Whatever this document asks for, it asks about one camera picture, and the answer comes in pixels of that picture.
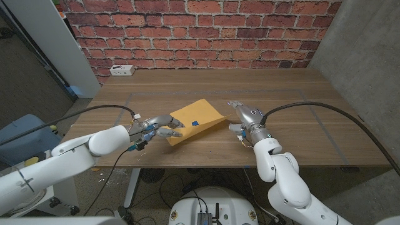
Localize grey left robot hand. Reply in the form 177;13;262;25
128;114;185;146

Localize white robot torso edge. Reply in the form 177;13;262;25
0;216;128;225

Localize white power strip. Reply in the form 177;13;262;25
109;64;136;77

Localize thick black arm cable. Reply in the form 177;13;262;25
259;101;400;176
0;104;136;147

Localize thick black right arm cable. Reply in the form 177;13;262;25
259;101;400;176

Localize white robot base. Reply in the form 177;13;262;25
168;186;259;225

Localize white panel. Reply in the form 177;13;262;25
2;0;101;99

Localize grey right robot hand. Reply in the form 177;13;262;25
227;100;273;146

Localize white table leg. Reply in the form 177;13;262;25
123;167;141;209

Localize printed brick backdrop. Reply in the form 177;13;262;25
59;0;343;85

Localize yellow black footwear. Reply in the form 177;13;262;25
24;152;47;166

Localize yellow felt sheet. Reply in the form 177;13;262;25
165;98;233;147

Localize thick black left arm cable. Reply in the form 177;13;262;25
0;104;136;147

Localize grey electronics box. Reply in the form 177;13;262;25
196;211;213;225

